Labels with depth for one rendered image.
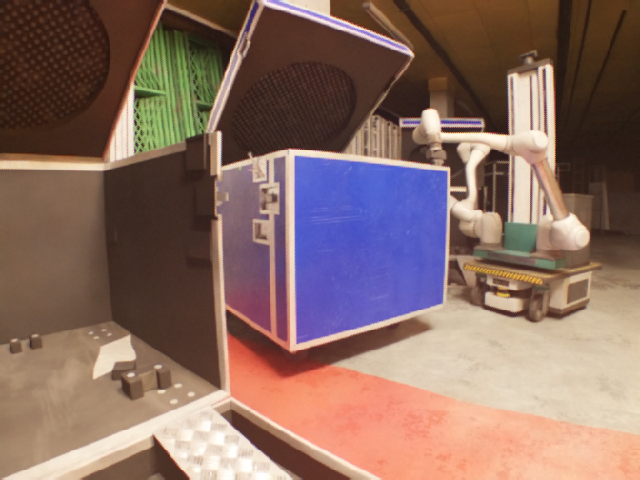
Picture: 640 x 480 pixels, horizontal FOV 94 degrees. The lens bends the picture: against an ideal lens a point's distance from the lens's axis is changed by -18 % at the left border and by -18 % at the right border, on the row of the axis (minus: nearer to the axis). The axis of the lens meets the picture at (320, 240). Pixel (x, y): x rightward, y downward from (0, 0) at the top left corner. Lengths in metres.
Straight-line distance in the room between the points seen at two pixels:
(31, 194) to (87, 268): 0.42
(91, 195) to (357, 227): 1.26
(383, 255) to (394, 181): 0.35
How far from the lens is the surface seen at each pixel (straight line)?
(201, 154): 1.10
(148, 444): 1.08
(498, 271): 2.59
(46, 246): 1.86
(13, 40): 1.64
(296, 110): 2.39
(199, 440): 1.03
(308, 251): 1.42
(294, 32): 1.99
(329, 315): 1.55
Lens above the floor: 0.76
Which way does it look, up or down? 6 degrees down
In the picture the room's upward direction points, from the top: straight up
